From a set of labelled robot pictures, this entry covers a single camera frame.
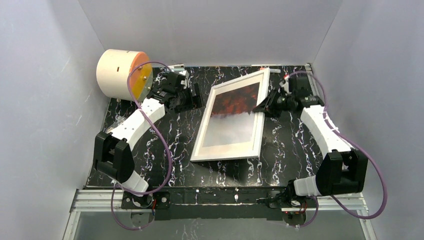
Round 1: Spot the red autumn photo print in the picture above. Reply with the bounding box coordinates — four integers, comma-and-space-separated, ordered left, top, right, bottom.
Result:
202, 82, 260, 147

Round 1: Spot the white mat board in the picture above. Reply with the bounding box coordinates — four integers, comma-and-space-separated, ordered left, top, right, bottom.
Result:
194, 73, 266, 157

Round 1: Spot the white picture frame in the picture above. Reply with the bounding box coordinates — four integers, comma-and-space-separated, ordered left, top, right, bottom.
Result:
190, 67, 271, 163

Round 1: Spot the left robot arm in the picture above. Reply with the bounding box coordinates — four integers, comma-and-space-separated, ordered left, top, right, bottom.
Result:
93, 70, 203, 197

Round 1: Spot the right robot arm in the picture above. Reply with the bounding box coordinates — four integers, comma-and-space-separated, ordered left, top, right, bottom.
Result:
253, 75, 369, 204

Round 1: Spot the orange grey utility knife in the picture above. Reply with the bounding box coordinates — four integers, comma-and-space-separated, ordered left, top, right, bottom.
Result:
270, 68, 281, 74

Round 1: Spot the cream cylindrical drum device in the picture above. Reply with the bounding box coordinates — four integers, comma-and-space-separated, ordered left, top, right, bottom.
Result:
96, 49, 153, 102

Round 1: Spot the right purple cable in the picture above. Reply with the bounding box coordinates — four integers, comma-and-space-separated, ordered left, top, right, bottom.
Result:
284, 70, 388, 229

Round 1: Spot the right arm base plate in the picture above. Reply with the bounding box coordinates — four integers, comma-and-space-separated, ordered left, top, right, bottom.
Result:
256, 190, 317, 212

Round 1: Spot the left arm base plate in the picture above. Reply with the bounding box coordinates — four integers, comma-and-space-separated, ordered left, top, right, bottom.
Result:
121, 191, 171, 210

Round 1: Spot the aluminium rail front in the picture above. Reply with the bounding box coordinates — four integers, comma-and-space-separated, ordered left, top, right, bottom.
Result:
69, 188, 369, 214

